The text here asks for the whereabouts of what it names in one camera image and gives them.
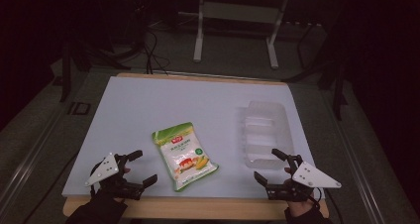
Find black floor cables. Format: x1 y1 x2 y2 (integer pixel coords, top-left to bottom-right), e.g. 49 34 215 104
143 28 171 76

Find black metal stand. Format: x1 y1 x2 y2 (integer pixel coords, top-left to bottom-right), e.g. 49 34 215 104
58 35 134 103
282 19 350 122

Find black floor socket box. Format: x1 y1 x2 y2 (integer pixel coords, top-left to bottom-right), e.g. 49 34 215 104
67 101 92 116

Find clear plastic tray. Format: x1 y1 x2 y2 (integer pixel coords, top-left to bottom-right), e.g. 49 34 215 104
238 100 296 171

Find green and white food packet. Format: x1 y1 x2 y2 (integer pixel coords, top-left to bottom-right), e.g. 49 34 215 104
151 121 220 193

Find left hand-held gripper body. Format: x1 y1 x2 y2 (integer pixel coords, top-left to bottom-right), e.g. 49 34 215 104
84 152 146 201

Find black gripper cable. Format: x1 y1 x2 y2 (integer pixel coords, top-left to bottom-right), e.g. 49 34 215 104
311 187 324 212

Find wooden table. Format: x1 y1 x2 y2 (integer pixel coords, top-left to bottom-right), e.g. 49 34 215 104
61 72 331 221

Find person's left hand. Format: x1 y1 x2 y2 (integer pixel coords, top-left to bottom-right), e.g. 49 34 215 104
98 166 133 204

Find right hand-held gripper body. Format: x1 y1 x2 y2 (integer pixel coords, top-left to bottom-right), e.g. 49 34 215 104
265 154 343 202

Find white metal desk frame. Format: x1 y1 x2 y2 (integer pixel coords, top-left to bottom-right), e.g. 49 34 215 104
192 0 292 70

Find pale table mat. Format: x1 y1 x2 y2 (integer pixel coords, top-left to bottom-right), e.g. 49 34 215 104
61 75 327 200

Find person's right hand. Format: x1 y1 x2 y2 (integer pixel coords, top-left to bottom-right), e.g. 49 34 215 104
283 167 319 215

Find metal floor rail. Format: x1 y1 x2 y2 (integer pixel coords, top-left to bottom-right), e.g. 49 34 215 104
0 107 67 213
324 94 388 224

